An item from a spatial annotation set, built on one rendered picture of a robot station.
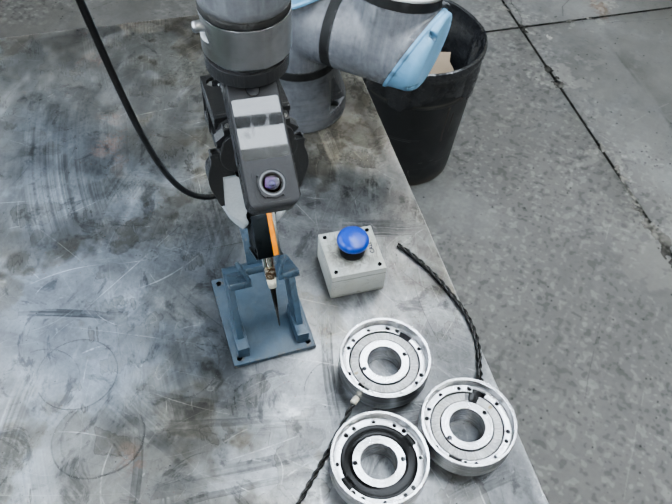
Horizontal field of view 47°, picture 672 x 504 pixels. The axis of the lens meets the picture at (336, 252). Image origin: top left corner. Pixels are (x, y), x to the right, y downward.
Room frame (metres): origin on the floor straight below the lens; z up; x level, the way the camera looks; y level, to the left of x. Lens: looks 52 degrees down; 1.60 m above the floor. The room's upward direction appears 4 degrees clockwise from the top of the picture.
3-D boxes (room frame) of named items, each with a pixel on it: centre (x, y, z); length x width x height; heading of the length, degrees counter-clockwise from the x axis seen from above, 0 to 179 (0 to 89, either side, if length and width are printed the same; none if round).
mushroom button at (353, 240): (0.59, -0.02, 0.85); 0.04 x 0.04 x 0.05
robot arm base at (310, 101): (0.91, 0.08, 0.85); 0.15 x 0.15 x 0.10
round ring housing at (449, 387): (0.37, -0.16, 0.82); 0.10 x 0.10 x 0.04
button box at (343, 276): (0.60, -0.02, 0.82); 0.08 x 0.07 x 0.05; 19
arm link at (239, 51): (0.52, 0.09, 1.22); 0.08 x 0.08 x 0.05
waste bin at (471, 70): (1.63, -0.17, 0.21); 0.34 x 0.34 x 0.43
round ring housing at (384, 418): (0.32, -0.06, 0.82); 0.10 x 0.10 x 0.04
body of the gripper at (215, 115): (0.53, 0.09, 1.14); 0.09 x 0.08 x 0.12; 22
